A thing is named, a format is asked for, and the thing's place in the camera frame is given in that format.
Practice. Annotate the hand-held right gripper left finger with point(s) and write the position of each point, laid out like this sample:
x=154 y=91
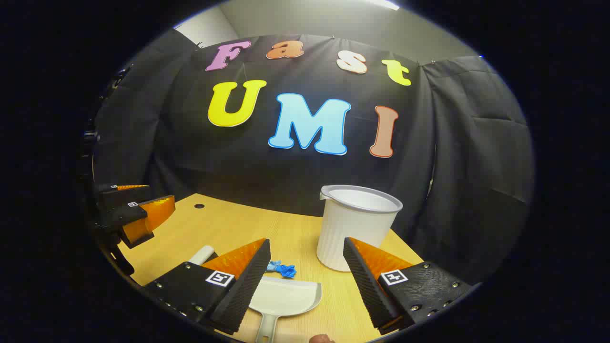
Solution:
x=248 y=286

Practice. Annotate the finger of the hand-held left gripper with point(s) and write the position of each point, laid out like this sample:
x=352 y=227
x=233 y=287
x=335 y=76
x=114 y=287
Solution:
x=119 y=216
x=119 y=194

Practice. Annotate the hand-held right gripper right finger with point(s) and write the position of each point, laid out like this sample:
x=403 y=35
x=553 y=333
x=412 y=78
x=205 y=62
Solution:
x=364 y=286

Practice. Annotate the light blue paper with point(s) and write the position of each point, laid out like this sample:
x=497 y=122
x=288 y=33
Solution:
x=272 y=266

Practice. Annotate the grey plastic dustpan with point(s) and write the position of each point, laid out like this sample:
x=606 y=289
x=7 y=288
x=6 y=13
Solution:
x=286 y=295

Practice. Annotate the dark blue paper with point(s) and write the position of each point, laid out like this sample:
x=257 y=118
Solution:
x=287 y=271

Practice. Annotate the small grey broom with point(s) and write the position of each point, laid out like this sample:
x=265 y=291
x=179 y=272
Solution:
x=202 y=255

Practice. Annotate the white ribbed garbage bin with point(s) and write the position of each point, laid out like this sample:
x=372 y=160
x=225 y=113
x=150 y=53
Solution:
x=352 y=228

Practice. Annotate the wooden desktop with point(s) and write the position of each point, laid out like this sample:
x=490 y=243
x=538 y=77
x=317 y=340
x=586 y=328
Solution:
x=286 y=238

